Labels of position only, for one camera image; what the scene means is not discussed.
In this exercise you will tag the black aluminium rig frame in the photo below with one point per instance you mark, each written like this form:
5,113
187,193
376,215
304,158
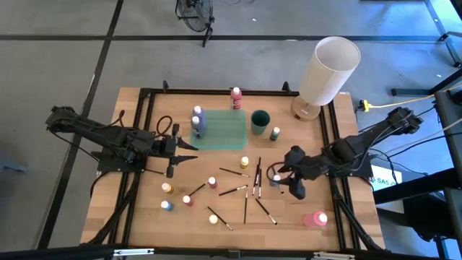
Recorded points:
231,92

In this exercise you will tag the dark green plastic cup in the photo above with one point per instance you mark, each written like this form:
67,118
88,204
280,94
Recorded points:
260,122

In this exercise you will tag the large red paint bottle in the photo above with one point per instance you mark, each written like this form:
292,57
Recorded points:
236,103

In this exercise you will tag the small green paint bottle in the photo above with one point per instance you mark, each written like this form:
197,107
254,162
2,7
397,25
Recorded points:
275,133

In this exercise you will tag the translucent teal plastic bin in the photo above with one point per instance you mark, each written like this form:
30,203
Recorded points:
227,133

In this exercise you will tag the large blue paint bottle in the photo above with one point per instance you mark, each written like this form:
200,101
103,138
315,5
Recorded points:
202,119

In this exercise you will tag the large teal paint bottle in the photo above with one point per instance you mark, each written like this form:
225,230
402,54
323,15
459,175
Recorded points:
195,121

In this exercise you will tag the white labelled box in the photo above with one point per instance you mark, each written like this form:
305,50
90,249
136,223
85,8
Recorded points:
382,180

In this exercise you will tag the large pink paint bottle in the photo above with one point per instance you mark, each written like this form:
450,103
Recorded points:
314,219

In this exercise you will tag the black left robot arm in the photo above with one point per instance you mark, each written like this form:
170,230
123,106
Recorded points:
108,135

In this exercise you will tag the black frame clamp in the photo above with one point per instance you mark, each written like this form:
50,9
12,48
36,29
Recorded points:
286,86
165,86

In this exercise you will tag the small magenta paint bottle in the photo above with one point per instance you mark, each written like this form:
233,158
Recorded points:
212,182

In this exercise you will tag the small orange paint bottle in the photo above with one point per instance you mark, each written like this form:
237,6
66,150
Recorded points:
167,187

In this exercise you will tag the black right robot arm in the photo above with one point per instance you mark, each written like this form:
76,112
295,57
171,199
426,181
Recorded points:
361,144

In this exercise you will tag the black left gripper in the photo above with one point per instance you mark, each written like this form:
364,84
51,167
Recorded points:
166,148

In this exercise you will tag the white shade wooden base lamp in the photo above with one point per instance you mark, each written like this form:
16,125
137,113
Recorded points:
328,72

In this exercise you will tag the black floor fan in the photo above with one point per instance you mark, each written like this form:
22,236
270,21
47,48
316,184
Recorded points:
195,14

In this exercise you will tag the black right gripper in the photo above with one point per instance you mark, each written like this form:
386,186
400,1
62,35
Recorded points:
299,162

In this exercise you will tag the small red paint bottle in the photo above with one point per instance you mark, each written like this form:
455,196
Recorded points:
187,200

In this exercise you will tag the neighbouring black rig frame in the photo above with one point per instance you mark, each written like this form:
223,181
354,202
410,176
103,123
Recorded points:
449,162

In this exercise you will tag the silver frame bracket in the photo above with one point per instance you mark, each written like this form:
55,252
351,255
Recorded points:
334,255
133,251

